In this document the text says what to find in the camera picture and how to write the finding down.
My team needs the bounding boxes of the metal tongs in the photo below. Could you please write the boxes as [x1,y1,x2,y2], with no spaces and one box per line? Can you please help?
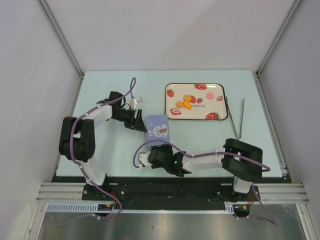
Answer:
[224,96,246,140]

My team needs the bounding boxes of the white cable duct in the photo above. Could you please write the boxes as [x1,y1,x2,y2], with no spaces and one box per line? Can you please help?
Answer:
[46,201,253,215]

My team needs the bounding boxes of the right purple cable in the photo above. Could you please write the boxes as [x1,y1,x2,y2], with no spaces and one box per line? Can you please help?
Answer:
[132,140,278,226]

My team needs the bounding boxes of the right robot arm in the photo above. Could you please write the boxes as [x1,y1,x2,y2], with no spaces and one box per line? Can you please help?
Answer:
[138,138,271,201]

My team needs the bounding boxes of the orange flower cookie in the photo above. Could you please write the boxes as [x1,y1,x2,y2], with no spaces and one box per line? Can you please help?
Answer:
[175,101,184,108]

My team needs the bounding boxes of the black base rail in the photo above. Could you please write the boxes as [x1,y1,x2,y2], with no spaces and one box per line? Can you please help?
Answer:
[49,176,261,211]

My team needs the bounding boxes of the white rectangular tin box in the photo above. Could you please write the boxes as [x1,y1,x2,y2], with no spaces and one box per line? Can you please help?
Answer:
[145,139,169,150]

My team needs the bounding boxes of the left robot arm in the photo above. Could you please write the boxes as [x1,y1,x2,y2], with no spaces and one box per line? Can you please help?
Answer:
[58,91,147,200]

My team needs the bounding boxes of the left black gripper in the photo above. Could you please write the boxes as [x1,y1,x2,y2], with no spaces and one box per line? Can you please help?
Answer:
[112,107,147,133]

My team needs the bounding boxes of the orange fish cookie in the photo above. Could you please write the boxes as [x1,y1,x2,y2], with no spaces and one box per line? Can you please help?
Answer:
[183,101,193,110]

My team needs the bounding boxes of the pink round cookie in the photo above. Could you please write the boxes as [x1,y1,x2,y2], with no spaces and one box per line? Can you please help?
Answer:
[206,92,215,100]

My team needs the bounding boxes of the silver tin lid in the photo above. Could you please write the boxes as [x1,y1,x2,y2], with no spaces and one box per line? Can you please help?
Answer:
[146,114,170,142]

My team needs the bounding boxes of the strawberry print tray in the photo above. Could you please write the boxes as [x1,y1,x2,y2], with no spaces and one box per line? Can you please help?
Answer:
[165,83,228,121]

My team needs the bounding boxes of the yellow round waffle cookie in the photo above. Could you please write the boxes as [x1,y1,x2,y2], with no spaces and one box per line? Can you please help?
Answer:
[183,95,192,102]

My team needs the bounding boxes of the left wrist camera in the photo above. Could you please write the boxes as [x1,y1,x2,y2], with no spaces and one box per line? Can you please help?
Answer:
[128,97,143,110]

